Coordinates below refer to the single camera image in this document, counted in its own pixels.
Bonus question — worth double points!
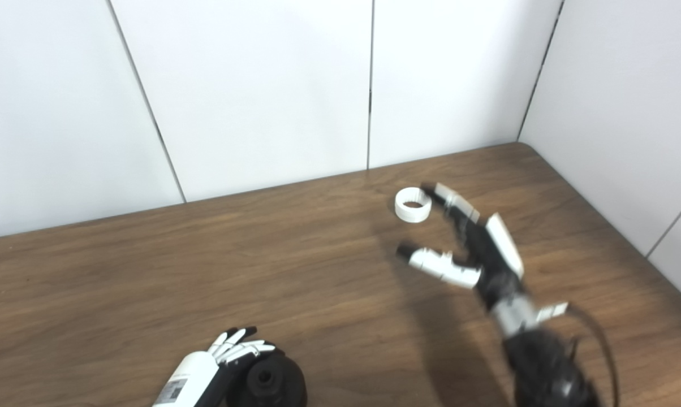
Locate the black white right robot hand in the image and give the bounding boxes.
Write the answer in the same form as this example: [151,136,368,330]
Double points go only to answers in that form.
[396,182,527,310]

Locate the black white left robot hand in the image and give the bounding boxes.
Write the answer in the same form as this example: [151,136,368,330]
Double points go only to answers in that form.
[151,326,286,407]

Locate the white plastic ring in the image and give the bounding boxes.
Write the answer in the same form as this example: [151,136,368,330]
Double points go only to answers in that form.
[394,187,433,223]

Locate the round black stepped part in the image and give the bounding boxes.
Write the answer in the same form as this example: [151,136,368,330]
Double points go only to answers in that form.
[242,352,308,407]

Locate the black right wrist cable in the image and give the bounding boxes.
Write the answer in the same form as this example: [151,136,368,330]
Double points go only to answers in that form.
[536,302,621,407]

